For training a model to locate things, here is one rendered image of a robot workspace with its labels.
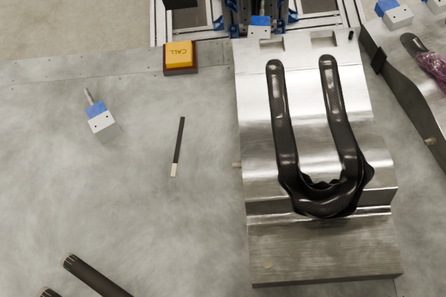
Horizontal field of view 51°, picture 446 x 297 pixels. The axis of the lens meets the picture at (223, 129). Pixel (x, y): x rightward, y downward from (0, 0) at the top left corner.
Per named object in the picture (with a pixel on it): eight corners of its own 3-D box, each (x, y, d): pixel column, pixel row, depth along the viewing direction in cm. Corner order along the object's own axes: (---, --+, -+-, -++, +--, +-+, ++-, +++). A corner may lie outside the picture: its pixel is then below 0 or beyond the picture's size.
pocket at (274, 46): (258, 46, 102) (258, 36, 99) (282, 44, 102) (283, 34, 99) (260, 63, 100) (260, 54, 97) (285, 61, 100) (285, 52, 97)
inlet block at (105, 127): (79, 101, 106) (70, 88, 102) (99, 90, 107) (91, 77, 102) (102, 144, 101) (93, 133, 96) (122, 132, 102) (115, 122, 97)
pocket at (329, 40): (307, 42, 102) (308, 31, 98) (332, 40, 101) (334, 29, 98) (310, 59, 100) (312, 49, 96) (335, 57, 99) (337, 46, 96)
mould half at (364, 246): (234, 63, 107) (230, 25, 95) (347, 52, 106) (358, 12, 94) (252, 288, 85) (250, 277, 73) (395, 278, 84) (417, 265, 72)
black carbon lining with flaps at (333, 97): (262, 65, 98) (262, 38, 90) (338, 58, 97) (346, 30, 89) (280, 227, 83) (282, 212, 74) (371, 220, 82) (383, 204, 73)
